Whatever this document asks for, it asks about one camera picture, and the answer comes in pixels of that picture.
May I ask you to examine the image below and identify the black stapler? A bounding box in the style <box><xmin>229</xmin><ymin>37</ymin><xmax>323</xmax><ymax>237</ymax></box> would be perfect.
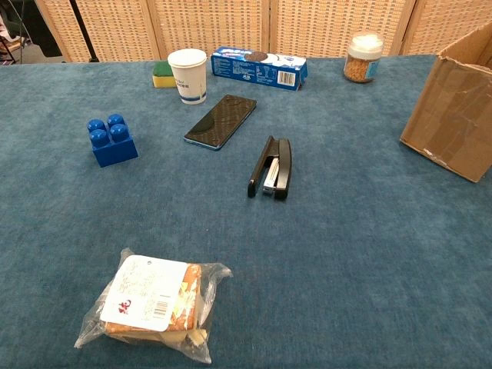
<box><xmin>247</xmin><ymin>135</ymin><xmax>294</xmax><ymax>201</ymax></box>

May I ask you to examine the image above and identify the blue cookie box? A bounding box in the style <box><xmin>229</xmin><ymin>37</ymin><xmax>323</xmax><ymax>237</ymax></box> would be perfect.
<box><xmin>210</xmin><ymin>45</ymin><xmax>309</xmax><ymax>92</ymax></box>

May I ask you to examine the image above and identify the brown cardboard box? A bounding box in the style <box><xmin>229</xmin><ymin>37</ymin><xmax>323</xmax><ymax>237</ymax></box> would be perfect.
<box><xmin>399</xmin><ymin>21</ymin><xmax>492</xmax><ymax>184</ymax></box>

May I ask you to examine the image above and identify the blue table cloth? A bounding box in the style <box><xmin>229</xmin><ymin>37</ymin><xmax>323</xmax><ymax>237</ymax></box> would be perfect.
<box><xmin>0</xmin><ymin>54</ymin><xmax>492</xmax><ymax>369</ymax></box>

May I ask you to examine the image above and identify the black smartphone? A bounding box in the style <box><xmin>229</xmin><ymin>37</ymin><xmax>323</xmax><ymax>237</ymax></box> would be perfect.
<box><xmin>183</xmin><ymin>94</ymin><xmax>258</xmax><ymax>151</ymax></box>

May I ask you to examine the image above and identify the white paper cup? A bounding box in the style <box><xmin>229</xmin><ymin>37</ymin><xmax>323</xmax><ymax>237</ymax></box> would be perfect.
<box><xmin>167</xmin><ymin>48</ymin><xmax>209</xmax><ymax>105</ymax></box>

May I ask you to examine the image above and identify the blue toy building block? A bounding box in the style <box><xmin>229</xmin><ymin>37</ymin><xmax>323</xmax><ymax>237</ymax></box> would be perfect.
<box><xmin>86</xmin><ymin>113</ymin><xmax>139</xmax><ymax>168</ymax></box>

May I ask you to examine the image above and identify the yellow green sponge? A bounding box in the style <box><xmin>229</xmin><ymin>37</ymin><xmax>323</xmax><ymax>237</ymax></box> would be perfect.
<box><xmin>151</xmin><ymin>60</ymin><xmax>178</xmax><ymax>89</ymax></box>

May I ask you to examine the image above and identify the plastic wrapped sandwich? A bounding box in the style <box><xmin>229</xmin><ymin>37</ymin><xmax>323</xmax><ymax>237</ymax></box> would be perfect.
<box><xmin>73</xmin><ymin>248</ymin><xmax>234</xmax><ymax>365</ymax></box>

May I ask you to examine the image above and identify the wicker folding screen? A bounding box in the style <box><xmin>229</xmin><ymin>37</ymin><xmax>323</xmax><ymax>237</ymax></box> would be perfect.
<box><xmin>34</xmin><ymin>0</ymin><xmax>492</xmax><ymax>63</ymax></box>

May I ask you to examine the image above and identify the clear jar with white lid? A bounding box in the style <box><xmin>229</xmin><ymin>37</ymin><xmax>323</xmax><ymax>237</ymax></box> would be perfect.
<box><xmin>343</xmin><ymin>31</ymin><xmax>385</xmax><ymax>84</ymax></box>

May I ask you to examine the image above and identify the black stand pole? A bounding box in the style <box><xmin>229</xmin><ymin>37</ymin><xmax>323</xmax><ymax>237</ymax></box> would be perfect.
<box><xmin>68</xmin><ymin>0</ymin><xmax>100</xmax><ymax>63</ymax></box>

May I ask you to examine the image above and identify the dark background furniture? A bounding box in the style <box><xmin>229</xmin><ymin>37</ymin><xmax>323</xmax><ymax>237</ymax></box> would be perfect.
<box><xmin>0</xmin><ymin>0</ymin><xmax>63</xmax><ymax>65</ymax></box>

